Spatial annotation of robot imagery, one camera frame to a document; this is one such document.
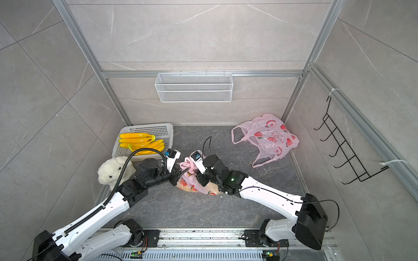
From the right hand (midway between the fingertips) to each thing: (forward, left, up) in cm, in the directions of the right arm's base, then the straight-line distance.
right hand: (198, 168), depth 75 cm
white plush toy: (-1, +41, 0) cm, 41 cm away
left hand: (0, +4, +3) cm, 5 cm away
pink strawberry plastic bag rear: (+30, -46, -12) cm, 56 cm away
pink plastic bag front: (-7, +4, +1) cm, 8 cm away
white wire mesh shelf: (+52, +3, +10) cm, 53 cm away
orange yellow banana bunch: (+28, +42, -12) cm, 52 cm away
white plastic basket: (+38, +28, -14) cm, 49 cm away
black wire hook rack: (+3, -63, +12) cm, 64 cm away
